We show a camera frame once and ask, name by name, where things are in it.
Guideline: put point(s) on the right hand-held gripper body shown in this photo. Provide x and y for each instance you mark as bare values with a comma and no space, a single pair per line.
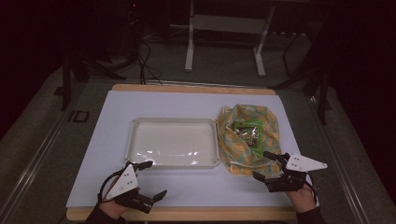
303,163

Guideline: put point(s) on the white metal stand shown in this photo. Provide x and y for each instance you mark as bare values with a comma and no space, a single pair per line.
229,23

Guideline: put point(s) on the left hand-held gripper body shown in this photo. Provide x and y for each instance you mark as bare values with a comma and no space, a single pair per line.
124,182

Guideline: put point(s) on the black floor bracket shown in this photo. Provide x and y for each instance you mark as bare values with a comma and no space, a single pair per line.
79,116

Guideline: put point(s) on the person's left hand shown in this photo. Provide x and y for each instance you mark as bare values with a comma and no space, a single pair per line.
113,209

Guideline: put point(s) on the black tripod stand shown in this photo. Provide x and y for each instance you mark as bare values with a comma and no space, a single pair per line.
67,81
322,90

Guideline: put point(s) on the white table mat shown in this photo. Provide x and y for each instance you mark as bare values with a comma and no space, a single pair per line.
112,124

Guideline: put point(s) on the white plastic tray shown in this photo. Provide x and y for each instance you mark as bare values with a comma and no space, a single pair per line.
174,141

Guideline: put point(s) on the person's right hand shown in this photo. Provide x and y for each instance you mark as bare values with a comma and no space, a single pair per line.
303,199

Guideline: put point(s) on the green snack packet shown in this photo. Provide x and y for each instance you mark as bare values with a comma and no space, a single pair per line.
250,135

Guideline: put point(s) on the yellow green patterned cloth bag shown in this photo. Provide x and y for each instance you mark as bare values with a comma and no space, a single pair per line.
233,149

